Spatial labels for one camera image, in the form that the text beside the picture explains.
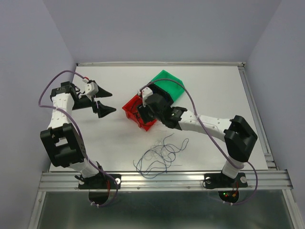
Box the blue black wire bundle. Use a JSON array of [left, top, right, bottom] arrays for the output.
[[132, 133, 190, 179]]

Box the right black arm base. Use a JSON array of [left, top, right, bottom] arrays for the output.
[[202, 173, 248, 205]]

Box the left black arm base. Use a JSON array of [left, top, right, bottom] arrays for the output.
[[74, 173, 122, 208]]

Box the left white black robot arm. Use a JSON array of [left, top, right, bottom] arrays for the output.
[[40, 80, 116, 188]]

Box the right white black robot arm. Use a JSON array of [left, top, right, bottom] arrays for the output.
[[137, 93, 258, 186]]

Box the red plastic bin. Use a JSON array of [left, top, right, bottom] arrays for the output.
[[122, 94, 157, 131]]

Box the black plastic bin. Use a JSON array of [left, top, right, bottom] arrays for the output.
[[147, 83, 173, 105]]

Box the green plastic bin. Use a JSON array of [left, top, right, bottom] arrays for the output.
[[152, 70, 184, 102]]

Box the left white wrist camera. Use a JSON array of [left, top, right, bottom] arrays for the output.
[[82, 77, 99, 99]]

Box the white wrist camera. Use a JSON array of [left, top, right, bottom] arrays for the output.
[[82, 77, 99, 99], [137, 87, 153, 107]]

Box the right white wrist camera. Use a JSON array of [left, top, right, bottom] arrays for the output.
[[137, 87, 153, 107]]

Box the back aluminium rail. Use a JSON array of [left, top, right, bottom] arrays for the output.
[[76, 62, 245, 67]]

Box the aluminium rail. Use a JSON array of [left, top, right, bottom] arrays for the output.
[[38, 170, 293, 192], [238, 66, 278, 170], [76, 62, 245, 67]]

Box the right side aluminium rail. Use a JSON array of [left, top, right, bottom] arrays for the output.
[[238, 66, 278, 170]]

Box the front aluminium rail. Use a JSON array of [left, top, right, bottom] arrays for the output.
[[38, 170, 293, 192]]

